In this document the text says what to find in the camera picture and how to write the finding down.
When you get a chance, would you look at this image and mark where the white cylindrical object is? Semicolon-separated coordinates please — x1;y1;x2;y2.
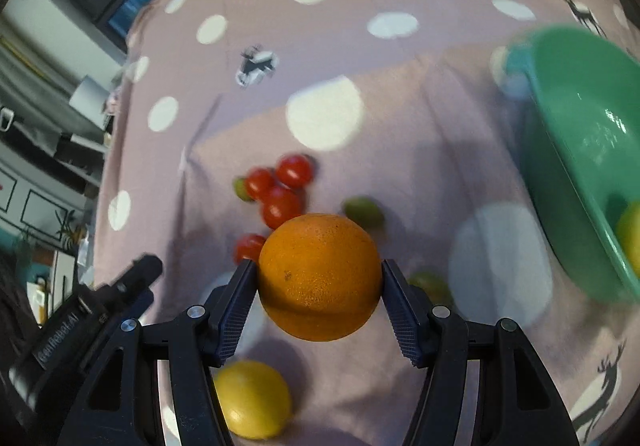
69;75;113;121

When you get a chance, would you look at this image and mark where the green plastic basin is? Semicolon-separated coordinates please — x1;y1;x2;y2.
505;25;640;303

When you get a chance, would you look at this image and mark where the pink polka dot blanket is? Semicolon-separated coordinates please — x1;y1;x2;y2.
92;0;640;446

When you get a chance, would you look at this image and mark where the yellow lemon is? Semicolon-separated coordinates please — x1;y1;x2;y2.
212;360;293;441
615;201;640;277

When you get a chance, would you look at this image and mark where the red tomato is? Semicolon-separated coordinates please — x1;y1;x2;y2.
244;167;275;201
261;186;302;229
234;233;267;264
276;154;315;188

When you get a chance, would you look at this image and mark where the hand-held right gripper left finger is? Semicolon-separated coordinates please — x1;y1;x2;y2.
60;259;259;446

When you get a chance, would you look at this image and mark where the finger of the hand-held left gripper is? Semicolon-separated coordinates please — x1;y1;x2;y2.
105;253;164;299

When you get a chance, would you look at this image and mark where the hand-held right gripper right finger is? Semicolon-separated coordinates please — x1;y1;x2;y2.
382;259;581;446

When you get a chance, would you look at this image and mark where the orange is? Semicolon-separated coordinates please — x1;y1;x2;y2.
257;213;383;342

